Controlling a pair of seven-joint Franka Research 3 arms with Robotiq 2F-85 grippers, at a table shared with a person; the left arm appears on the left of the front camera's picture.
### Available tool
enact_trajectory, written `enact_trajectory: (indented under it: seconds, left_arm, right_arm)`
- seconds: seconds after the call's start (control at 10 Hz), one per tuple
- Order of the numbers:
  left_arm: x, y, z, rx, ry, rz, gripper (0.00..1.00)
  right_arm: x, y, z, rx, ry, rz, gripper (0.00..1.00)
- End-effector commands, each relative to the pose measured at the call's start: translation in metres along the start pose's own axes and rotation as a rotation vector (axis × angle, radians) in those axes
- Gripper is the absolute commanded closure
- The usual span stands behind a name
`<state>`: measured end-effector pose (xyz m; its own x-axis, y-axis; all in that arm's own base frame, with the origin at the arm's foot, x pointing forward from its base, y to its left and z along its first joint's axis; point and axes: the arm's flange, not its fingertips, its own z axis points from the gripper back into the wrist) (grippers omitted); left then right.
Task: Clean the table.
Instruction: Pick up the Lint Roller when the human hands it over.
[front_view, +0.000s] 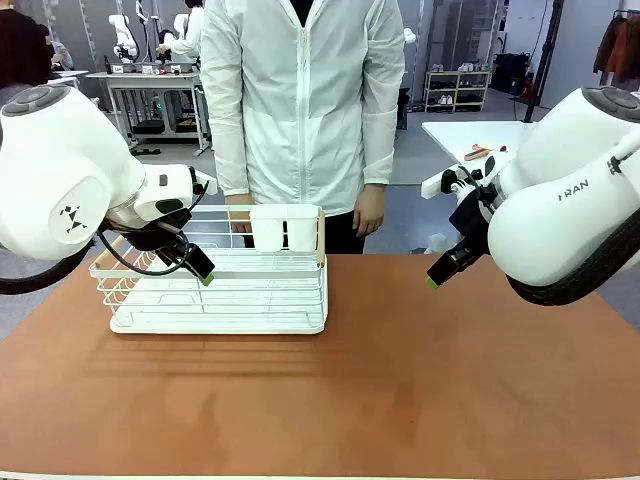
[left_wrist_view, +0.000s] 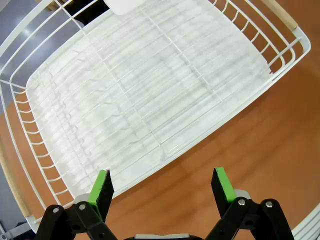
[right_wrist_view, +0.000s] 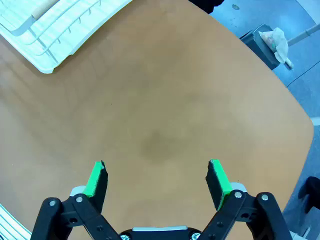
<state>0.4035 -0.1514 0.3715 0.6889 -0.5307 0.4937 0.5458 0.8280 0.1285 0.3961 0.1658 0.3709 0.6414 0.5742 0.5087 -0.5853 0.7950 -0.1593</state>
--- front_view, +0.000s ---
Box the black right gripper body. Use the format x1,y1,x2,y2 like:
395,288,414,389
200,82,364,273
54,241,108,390
448,187,497,255

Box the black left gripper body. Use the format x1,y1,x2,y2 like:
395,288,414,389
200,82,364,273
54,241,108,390
127,209,195,254

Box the white wire dish rack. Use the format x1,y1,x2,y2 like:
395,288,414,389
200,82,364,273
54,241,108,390
88,203,330,336

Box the person's right forearm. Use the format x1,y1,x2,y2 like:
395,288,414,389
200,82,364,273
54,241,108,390
211,97,252,197

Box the person's left forearm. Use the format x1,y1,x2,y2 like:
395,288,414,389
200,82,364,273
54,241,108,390
361,97,402,187

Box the person's right hand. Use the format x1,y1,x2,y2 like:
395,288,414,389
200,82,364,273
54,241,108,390
229,193,256,235

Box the person's left hand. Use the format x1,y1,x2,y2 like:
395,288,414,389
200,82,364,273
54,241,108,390
352,183,387,239

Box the white side table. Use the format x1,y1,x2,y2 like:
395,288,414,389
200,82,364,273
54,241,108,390
421,119,540,172

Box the white cutlery holder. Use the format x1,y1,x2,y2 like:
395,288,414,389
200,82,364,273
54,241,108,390
248,203,321,253

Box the wooden shoe rack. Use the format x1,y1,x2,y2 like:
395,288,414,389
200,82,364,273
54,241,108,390
423,69,494,114

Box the grey lab workbench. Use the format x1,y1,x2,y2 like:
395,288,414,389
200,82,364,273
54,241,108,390
85,69,211,157

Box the black suitcase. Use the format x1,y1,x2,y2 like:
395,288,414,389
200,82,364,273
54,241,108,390
493,51,535,97

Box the black stand pole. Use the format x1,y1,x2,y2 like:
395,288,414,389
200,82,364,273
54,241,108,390
521,0,572,124

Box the bystander in white coat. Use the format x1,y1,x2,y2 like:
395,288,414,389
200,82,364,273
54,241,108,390
158,0,206,60

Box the hanging brown clothes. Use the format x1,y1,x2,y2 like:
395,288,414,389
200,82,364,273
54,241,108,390
592,13,640,85

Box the bystander in black top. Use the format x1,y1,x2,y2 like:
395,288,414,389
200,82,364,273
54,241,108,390
0,8,54,92

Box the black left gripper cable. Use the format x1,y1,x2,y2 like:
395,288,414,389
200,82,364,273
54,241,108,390
96,179,211,278

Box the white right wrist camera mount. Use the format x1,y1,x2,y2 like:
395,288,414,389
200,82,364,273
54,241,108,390
420,163,497,200

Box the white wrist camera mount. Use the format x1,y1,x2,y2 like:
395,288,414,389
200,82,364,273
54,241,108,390
192,167,219,197
420,163,497,200

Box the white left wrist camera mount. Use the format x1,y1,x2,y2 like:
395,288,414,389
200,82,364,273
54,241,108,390
192,167,219,197

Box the black left arm hose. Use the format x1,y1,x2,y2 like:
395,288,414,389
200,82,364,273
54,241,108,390
0,238,97,296

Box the black arm hose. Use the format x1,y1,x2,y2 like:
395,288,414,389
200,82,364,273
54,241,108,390
0,238,97,296
504,208,640,308

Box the black right arm hose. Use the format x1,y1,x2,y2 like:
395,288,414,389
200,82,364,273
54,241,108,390
504,208,640,308

